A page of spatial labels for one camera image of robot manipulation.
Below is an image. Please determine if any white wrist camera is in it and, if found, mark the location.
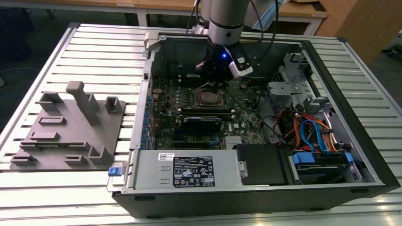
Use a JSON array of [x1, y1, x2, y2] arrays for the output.
[[228, 46, 253, 80]]

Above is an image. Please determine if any graphics card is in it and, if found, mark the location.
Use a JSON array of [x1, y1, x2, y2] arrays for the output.
[[181, 115, 223, 134]]

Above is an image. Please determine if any grey parts rack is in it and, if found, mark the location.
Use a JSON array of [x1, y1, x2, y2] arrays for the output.
[[9, 81, 127, 170]]

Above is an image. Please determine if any grey case latch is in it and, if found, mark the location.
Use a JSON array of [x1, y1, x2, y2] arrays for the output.
[[143, 32, 161, 57]]

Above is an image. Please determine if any orange wire bundle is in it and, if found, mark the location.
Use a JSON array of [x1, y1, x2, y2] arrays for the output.
[[281, 113, 346, 153]]

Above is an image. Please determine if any wooden cabinet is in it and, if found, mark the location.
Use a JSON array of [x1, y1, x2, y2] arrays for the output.
[[316, 0, 402, 64]]

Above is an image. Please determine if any black drive bay cover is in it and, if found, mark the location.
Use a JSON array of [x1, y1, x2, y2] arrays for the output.
[[233, 143, 297, 186]]

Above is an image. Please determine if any hard disk in blue carrier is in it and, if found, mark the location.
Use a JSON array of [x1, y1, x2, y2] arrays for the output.
[[289, 150, 355, 186]]

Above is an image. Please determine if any grey metal drive cage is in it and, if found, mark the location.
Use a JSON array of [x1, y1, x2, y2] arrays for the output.
[[265, 53, 334, 113]]

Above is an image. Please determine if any black PC case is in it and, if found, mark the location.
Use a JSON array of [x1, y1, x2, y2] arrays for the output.
[[110, 32, 402, 219]]

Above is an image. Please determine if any CPU socket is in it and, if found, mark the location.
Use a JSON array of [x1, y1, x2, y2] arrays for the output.
[[193, 87, 232, 111]]

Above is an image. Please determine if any red wire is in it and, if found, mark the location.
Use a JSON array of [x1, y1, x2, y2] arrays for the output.
[[273, 112, 296, 142]]

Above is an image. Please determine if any black camera cable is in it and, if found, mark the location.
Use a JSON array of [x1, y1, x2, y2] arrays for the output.
[[249, 0, 279, 64]]

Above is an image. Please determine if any blue wire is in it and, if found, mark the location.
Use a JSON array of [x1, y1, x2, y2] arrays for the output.
[[299, 120, 331, 155]]

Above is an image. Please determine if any black RAM slot bank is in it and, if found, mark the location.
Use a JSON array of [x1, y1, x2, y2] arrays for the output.
[[180, 107, 237, 120], [179, 73, 229, 88]]

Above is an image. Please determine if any green motherboard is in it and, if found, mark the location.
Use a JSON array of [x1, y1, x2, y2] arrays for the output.
[[149, 76, 279, 151]]

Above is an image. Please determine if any silver CPU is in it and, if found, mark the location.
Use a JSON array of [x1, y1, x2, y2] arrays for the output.
[[200, 91, 220, 104]]

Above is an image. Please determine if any white framed wooden desk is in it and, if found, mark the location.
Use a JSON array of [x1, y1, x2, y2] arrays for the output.
[[0, 0, 140, 17], [135, 0, 330, 36]]

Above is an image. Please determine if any silver power supply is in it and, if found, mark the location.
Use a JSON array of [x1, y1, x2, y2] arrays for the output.
[[124, 149, 244, 189]]

